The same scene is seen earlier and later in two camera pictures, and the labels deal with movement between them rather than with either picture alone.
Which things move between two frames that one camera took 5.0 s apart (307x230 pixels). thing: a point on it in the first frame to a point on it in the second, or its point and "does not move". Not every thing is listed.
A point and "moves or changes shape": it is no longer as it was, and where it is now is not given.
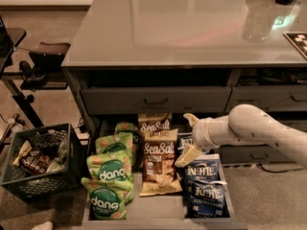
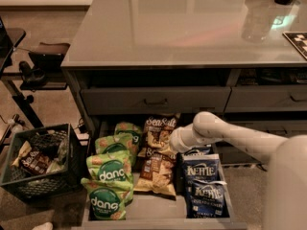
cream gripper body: x=201 y=134 to x=176 y=140
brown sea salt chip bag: x=150 y=122 moves or changes shape
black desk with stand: x=42 y=70 does not move
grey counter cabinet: x=198 y=50 does not move
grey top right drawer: x=270 y=98 does not move
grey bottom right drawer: x=249 y=154 does not move
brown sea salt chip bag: x=159 y=164 moves or changes shape
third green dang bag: x=121 y=142 does not move
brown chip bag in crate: x=35 y=161 does not move
